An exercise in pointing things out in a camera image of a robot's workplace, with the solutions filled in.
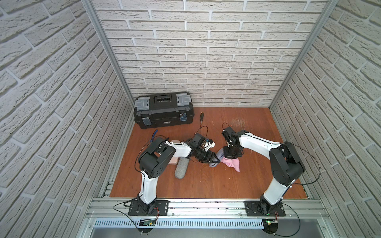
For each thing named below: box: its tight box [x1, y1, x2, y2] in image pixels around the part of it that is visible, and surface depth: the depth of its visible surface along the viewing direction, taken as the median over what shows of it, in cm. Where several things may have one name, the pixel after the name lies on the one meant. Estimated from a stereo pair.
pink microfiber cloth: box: [220, 156, 241, 173], surface depth 89 cm
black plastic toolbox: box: [133, 91, 195, 130], surface depth 100 cm
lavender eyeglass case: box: [209, 147, 225, 168], surface depth 86 cm
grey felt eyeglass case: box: [174, 156, 190, 179], surface depth 87 cm
